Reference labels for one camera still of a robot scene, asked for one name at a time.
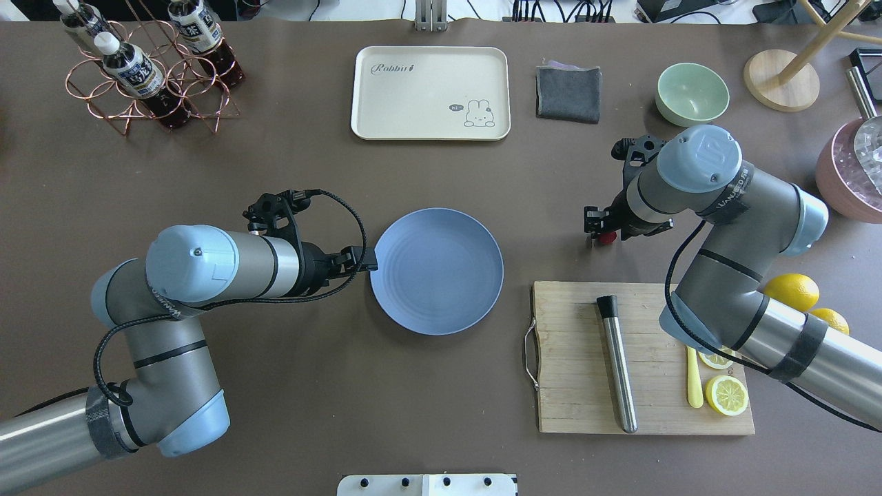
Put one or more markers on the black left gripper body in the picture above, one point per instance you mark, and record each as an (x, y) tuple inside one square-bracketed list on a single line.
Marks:
[(314, 270)]

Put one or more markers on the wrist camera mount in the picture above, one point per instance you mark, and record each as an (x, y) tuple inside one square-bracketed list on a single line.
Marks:
[(635, 153), (274, 214)]

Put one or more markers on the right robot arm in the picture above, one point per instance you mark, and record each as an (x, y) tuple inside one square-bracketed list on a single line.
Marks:
[(755, 218)]

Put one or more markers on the cream rabbit tray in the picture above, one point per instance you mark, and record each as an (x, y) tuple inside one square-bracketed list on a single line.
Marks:
[(442, 93)]

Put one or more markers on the whole lemon upper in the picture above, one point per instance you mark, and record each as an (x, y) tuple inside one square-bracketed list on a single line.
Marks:
[(796, 290)]

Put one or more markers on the whole lemon lower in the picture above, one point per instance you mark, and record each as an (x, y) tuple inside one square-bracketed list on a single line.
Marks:
[(833, 318)]

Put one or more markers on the tea bottle bottom left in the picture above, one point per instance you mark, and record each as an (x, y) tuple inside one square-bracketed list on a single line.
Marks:
[(137, 74)]

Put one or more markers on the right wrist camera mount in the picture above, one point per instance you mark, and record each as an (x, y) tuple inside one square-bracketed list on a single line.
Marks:
[(635, 153)]

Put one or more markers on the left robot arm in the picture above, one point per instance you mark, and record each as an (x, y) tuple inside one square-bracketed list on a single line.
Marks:
[(174, 399)]

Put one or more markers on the wooden stand round base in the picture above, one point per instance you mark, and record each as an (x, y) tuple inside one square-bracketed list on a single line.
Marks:
[(785, 81)]

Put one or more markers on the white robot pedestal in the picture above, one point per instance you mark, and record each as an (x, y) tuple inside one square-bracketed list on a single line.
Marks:
[(430, 484)]

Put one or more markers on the red strawberry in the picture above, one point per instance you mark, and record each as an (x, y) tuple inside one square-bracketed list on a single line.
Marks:
[(606, 239)]

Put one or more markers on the tea bottle top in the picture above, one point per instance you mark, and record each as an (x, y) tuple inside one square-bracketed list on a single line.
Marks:
[(201, 33)]

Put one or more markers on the grey folded cloth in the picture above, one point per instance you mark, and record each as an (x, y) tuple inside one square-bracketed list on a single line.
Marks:
[(569, 92)]

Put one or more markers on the copper wire bottle rack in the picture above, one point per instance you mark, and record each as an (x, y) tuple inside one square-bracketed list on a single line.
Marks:
[(151, 30)]

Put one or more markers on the blue round plate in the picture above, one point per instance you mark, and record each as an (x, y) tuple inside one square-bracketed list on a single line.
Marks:
[(439, 271)]

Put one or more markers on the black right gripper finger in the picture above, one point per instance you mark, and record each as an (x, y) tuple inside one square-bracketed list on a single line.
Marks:
[(596, 221)]

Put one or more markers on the light green bowl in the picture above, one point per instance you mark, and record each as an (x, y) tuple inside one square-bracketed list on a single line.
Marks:
[(688, 94)]

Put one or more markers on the wooden cutting board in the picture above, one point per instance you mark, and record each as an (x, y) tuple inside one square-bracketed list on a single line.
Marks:
[(591, 335)]

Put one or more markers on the pink ice bowl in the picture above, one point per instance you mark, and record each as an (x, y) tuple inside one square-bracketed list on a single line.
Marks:
[(841, 179)]

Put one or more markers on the whole lemon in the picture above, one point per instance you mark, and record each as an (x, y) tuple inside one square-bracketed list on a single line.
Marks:
[(833, 318), (796, 290)]

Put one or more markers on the steel muddler black tip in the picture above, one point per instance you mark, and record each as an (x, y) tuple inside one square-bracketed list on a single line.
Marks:
[(608, 310)]

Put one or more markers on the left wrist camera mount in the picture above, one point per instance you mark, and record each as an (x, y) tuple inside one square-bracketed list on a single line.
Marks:
[(274, 214)]

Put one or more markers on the tea bottle bottom right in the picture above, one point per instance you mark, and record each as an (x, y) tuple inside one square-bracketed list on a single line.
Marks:
[(82, 22)]

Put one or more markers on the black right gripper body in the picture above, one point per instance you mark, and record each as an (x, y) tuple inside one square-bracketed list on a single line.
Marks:
[(621, 209)]

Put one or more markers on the lemon slice lower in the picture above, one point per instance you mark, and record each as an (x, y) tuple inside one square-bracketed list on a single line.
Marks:
[(727, 395)]

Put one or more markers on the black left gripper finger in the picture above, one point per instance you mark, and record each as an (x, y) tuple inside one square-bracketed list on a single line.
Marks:
[(366, 259)]

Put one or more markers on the tea bottle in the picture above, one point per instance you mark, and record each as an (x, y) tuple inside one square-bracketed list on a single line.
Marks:
[(201, 33), (137, 74), (82, 22)]

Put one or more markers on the lemon slice upper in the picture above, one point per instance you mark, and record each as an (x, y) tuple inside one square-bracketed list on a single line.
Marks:
[(715, 361)]

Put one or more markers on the lemon slice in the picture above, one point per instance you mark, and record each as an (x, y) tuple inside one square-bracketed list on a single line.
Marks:
[(715, 361), (727, 395)]

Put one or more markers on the yellow plastic knife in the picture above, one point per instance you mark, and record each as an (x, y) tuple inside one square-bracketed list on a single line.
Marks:
[(693, 380)]

